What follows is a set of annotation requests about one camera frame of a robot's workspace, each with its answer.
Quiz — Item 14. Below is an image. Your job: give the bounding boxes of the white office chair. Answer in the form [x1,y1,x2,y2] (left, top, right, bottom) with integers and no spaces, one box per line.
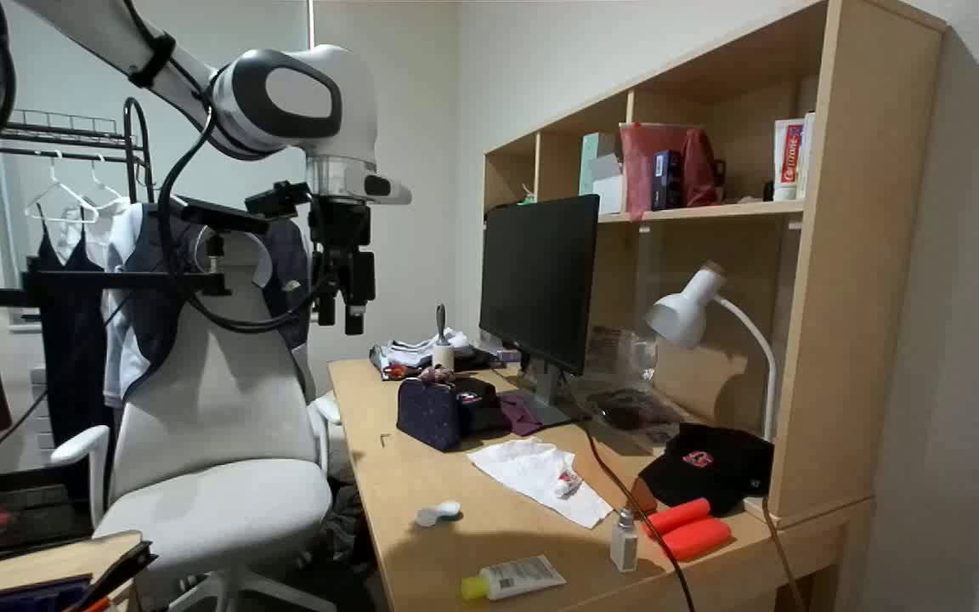
[48,223,341,612]

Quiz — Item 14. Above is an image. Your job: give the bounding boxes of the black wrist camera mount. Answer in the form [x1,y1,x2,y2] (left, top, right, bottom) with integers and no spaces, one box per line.
[176,181,315,234]

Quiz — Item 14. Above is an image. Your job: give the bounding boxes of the white clothes hanger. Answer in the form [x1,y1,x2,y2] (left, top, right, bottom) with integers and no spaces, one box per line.
[19,154,103,227]

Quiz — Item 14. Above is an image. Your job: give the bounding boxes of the picture card box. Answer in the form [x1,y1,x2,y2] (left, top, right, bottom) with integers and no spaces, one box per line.
[770,111,819,203]

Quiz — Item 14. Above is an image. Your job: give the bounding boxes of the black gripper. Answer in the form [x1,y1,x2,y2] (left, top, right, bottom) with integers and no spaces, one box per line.
[306,193,379,341]

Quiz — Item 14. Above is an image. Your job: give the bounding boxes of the orange cylinder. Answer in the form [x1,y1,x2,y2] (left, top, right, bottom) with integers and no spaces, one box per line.
[658,517,737,563]
[642,496,716,538]

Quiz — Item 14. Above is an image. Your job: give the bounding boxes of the dark blue box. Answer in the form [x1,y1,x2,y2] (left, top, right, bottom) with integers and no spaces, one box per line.
[393,375,474,457]

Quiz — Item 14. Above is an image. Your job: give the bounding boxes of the small white oval case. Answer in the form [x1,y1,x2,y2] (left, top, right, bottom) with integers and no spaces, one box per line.
[413,496,467,531]

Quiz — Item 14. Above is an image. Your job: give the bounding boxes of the thin black desk cable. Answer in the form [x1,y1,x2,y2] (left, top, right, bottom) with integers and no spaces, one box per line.
[575,419,699,612]

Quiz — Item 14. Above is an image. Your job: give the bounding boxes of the white hanging shirt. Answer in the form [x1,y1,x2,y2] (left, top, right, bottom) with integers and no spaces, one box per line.
[95,199,176,409]

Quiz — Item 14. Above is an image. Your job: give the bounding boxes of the small clear bottle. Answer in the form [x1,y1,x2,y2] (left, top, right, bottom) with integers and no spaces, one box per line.
[609,508,642,576]

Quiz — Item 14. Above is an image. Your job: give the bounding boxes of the black hanging top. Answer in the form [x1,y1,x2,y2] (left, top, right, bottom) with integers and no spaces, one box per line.
[29,223,108,450]

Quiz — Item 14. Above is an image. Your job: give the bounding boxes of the white tube yellow cap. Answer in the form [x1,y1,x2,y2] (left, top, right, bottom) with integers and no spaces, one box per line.
[457,555,566,606]

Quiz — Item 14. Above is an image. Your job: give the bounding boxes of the clear plastic bag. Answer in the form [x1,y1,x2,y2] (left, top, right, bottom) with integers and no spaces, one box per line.
[579,326,687,452]

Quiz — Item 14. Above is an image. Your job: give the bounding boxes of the white box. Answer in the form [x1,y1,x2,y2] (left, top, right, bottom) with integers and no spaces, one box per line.
[592,151,630,217]

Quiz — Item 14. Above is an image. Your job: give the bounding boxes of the teal book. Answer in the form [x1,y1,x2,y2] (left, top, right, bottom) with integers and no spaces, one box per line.
[575,129,605,197]

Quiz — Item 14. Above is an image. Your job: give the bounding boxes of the light wooden board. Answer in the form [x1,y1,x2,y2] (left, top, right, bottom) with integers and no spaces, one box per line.
[0,528,159,612]

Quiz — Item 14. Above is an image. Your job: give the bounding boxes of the pile of small clothes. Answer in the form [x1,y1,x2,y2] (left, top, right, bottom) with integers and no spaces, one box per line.
[366,331,497,385]

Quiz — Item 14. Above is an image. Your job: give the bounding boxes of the black computer monitor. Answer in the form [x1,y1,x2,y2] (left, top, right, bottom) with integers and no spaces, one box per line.
[474,193,602,436]

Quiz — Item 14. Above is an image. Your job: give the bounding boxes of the navy hanging garment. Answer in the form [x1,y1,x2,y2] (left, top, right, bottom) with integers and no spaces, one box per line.
[124,207,311,366]

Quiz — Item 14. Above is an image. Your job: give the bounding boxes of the black cap red patch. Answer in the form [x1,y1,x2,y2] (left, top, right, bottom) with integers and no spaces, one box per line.
[631,423,774,521]

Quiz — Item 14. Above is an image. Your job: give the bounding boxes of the white desk lamp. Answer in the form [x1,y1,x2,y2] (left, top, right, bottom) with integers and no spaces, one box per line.
[639,261,780,444]

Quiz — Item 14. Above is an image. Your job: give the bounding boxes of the red book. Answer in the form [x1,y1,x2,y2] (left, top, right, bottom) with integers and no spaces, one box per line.
[617,120,726,217]

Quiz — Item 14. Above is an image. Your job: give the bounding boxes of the black metal clothes rack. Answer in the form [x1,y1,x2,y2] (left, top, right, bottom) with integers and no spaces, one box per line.
[0,100,231,457]

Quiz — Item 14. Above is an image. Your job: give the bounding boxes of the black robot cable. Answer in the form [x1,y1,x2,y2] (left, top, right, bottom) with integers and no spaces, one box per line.
[0,0,328,338]

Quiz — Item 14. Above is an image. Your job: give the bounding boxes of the purple cloth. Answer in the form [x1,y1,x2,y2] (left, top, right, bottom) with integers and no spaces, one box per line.
[501,389,572,438]

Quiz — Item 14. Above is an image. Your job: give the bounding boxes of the wooden desk shelf unit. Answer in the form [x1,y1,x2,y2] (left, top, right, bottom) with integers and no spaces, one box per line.
[479,0,950,525]

